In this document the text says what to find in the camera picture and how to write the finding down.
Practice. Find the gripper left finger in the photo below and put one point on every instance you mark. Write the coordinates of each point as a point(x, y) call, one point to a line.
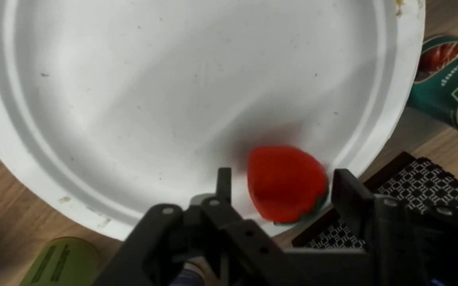
point(161, 238)

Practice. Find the teal labelled can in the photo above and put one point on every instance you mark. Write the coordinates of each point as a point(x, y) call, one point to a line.
point(447, 79)

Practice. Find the red strawberry plush toy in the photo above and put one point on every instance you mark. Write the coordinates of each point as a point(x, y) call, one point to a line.
point(284, 182)

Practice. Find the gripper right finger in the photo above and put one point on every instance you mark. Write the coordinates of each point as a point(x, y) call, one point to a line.
point(392, 238)

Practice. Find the black white patterned box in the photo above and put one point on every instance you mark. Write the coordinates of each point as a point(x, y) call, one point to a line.
point(424, 182)

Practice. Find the white paper plate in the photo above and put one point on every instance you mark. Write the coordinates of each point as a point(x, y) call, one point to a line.
point(165, 99)

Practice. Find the olive green can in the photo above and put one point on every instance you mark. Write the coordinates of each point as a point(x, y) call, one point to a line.
point(62, 264)

